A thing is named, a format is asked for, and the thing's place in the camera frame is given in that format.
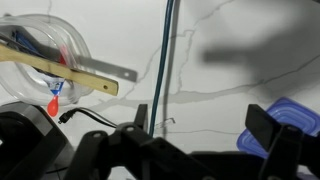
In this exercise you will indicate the metal tongs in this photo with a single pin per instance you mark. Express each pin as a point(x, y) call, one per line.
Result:
point(92, 64)

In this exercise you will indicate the red spoon in packet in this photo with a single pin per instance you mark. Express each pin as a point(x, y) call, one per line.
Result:
point(53, 105)

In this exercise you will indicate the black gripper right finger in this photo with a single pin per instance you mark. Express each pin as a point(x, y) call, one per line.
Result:
point(261, 125)

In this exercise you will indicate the black coffeemaker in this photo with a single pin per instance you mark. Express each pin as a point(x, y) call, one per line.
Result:
point(31, 142)

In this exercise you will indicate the wooden spatula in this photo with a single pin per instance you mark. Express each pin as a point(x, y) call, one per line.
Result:
point(81, 77)

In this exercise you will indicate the clear plastic container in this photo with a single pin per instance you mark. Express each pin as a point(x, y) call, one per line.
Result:
point(35, 86)

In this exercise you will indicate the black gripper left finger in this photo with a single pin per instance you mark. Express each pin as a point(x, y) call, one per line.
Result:
point(141, 118)

